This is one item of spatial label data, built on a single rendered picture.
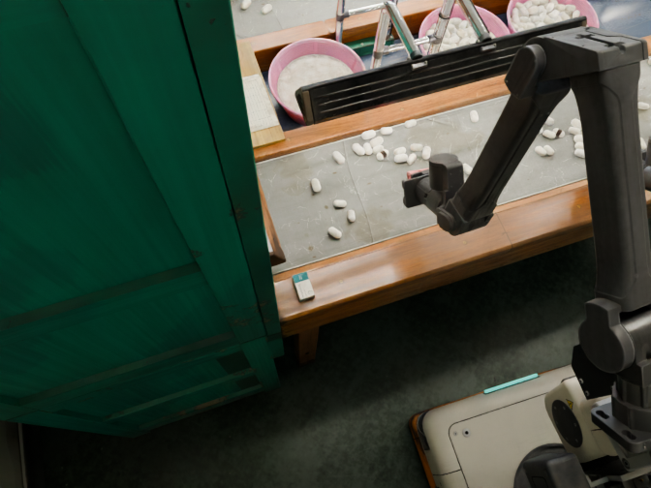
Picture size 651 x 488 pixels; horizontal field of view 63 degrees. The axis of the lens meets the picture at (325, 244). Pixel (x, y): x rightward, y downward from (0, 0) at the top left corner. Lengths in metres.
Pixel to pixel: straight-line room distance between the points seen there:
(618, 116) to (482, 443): 1.20
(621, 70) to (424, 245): 0.69
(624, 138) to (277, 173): 0.87
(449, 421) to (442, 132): 0.84
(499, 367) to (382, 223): 0.93
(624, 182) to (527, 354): 1.45
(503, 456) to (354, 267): 0.79
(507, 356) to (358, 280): 0.98
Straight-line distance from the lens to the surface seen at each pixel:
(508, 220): 1.38
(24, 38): 0.37
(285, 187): 1.36
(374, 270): 1.25
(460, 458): 1.72
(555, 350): 2.18
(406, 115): 1.47
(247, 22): 1.68
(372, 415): 1.96
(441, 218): 1.05
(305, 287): 1.21
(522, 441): 1.78
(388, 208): 1.35
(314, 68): 1.58
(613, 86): 0.73
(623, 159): 0.74
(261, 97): 1.46
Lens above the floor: 1.94
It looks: 68 degrees down
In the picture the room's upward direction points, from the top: 6 degrees clockwise
